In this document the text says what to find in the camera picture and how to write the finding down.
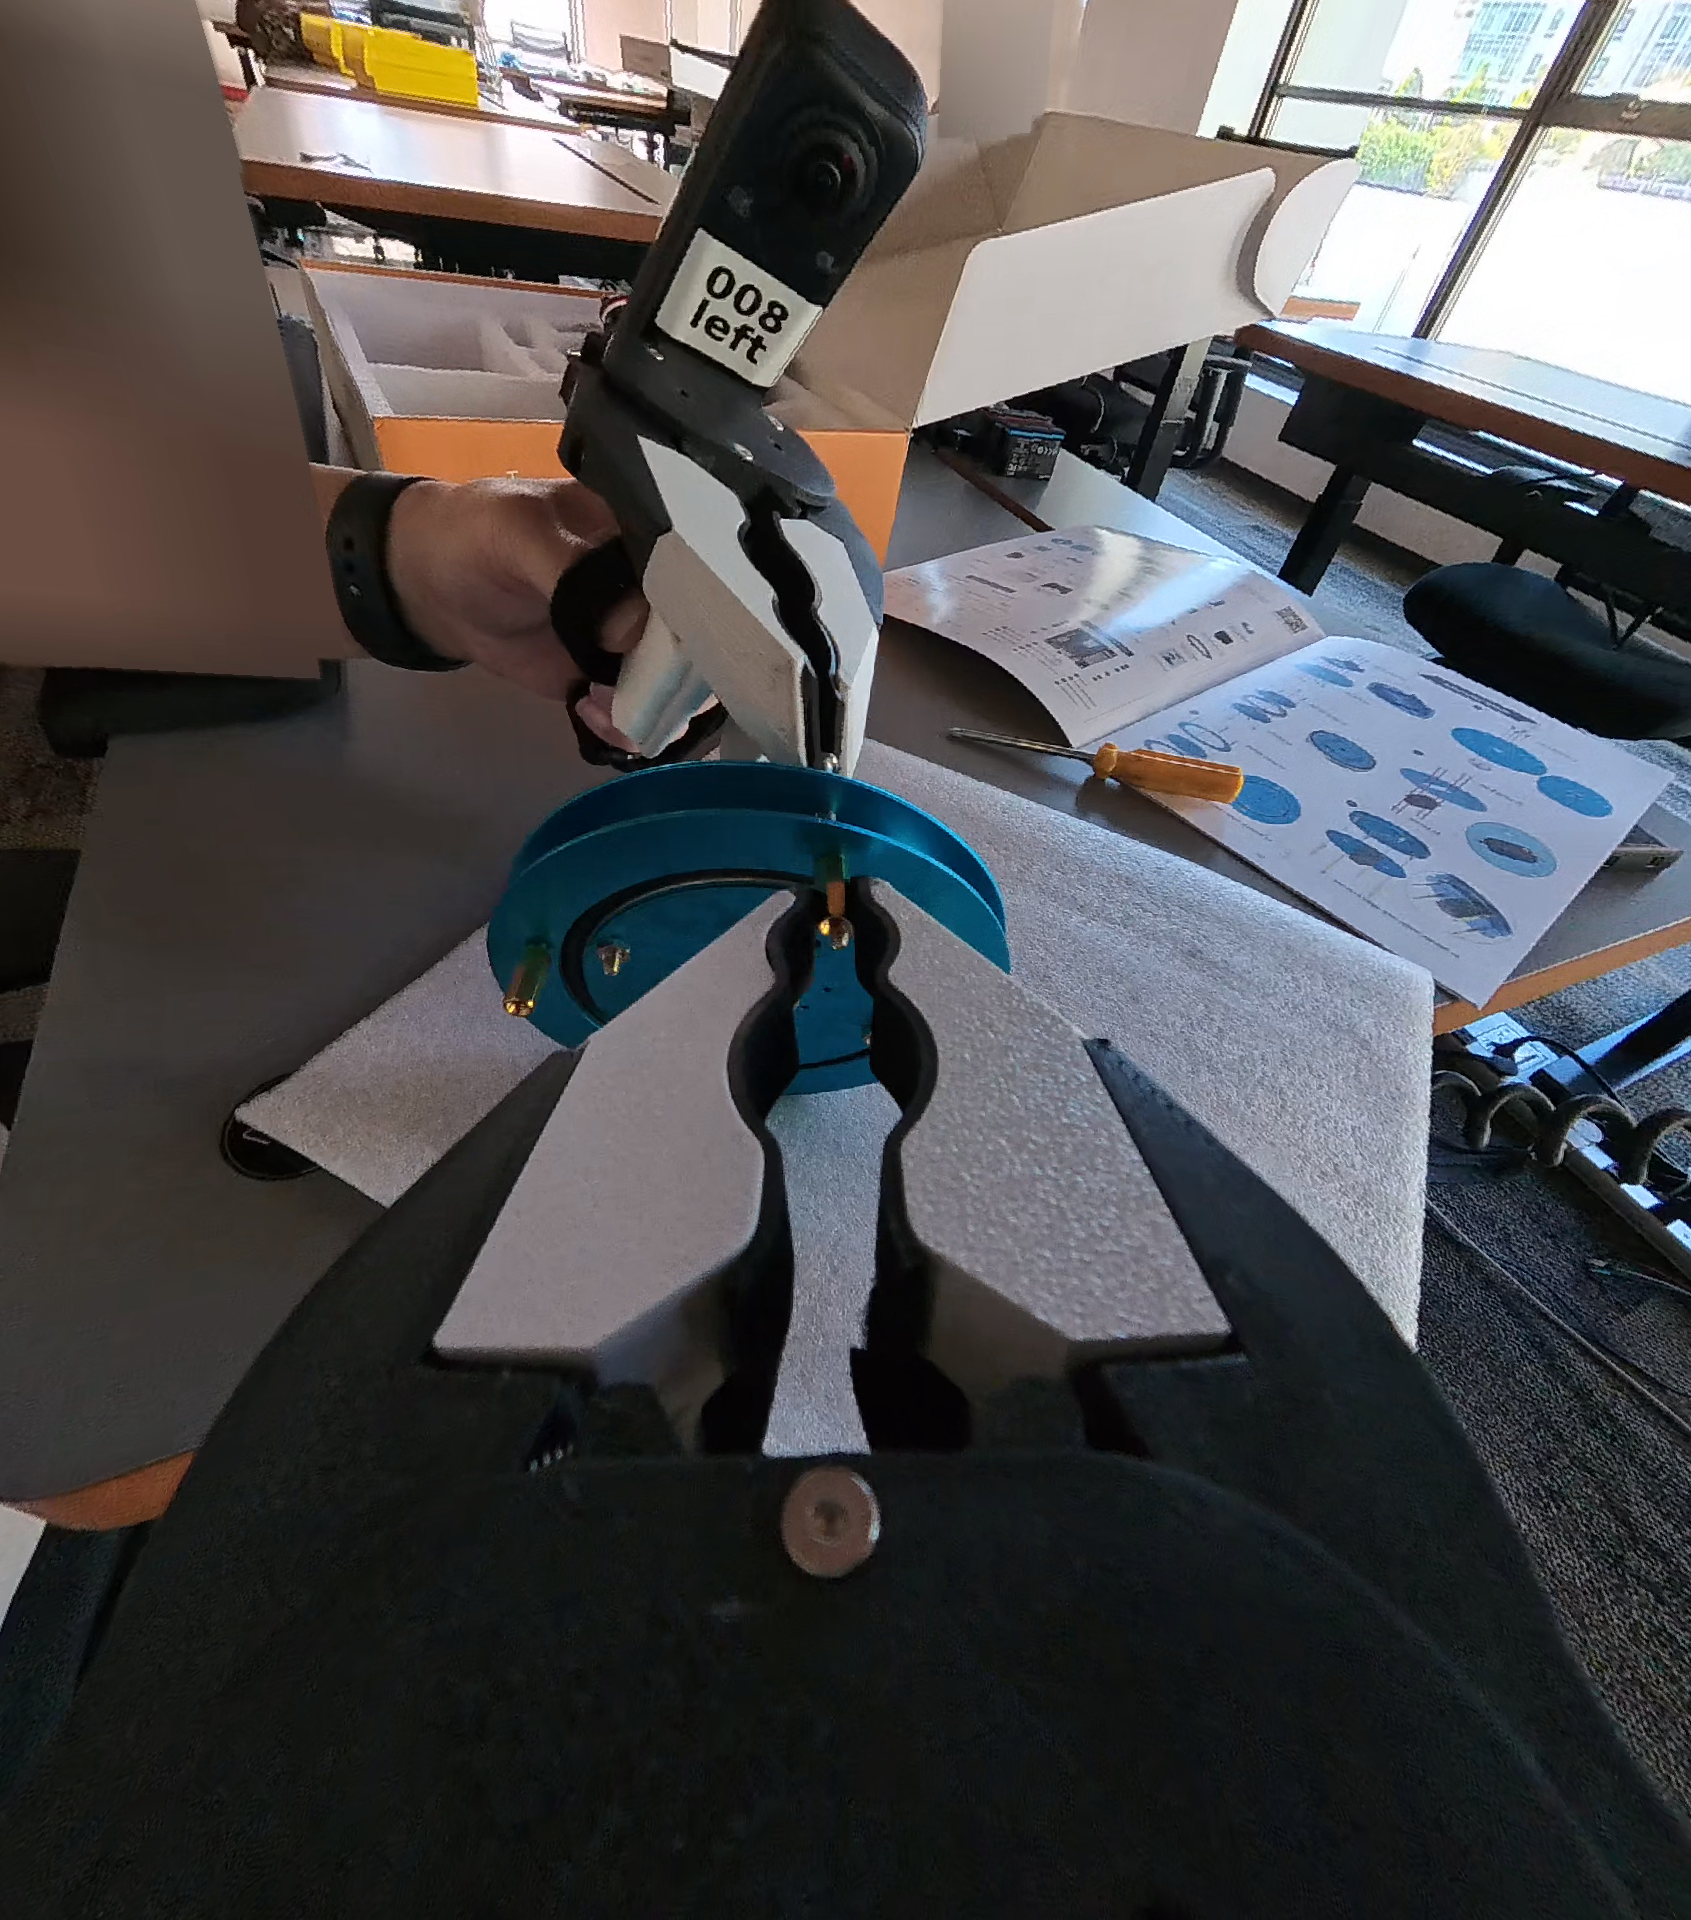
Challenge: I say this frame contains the black round desk badge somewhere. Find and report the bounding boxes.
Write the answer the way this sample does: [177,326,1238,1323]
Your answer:
[219,1101,326,1184]

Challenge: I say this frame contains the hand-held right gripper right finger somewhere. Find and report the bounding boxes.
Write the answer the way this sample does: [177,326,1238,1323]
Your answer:
[862,872,1232,1449]

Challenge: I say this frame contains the black electronics box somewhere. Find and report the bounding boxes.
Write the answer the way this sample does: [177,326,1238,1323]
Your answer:
[990,404,1075,482]

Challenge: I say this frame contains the dark blue stool chair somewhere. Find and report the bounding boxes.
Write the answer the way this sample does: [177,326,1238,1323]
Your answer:
[1402,563,1691,763]

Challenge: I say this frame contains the yellow handled screwdriver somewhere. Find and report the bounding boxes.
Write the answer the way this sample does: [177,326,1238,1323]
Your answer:
[950,727,1253,805]

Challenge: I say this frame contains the blue round metal turntable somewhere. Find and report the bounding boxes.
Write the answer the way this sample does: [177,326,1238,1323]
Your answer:
[489,763,1011,1092]

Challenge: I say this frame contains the dark grey desk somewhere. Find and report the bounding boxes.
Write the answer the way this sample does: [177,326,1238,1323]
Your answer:
[0,431,1691,1526]

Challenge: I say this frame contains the orange cardboard box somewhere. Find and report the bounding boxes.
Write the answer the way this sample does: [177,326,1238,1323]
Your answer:
[296,116,1366,563]

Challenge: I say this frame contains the person's left hand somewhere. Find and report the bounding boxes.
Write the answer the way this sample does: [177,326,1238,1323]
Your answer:
[381,473,653,755]

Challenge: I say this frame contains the printed instruction manual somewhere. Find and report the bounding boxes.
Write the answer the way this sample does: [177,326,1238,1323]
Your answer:
[882,524,1678,1007]

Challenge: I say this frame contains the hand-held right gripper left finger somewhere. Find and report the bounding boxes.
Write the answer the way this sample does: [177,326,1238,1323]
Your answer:
[434,881,802,1449]

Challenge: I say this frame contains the white power strip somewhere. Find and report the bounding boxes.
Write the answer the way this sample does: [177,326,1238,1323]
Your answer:
[1460,1007,1691,1360]

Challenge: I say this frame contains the wooden office table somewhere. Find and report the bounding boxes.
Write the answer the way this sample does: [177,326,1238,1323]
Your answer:
[1238,318,1691,608]
[234,86,683,278]

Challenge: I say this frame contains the grey foam box insert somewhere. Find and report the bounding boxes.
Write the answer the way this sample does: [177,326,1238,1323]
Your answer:
[323,272,604,419]

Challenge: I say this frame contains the white foam sheet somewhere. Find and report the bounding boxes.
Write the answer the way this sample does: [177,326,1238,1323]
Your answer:
[234,737,1435,1458]

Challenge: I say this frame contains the yellow storage bins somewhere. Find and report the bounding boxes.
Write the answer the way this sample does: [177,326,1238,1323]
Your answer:
[296,13,482,104]

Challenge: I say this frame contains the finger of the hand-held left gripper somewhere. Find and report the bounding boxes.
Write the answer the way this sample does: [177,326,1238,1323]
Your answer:
[778,503,889,776]
[632,431,835,776]

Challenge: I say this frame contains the large glass window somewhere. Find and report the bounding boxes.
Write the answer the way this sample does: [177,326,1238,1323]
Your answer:
[1245,0,1691,419]

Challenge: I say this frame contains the black wristband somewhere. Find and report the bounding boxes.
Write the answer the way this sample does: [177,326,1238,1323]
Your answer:
[326,473,470,672]

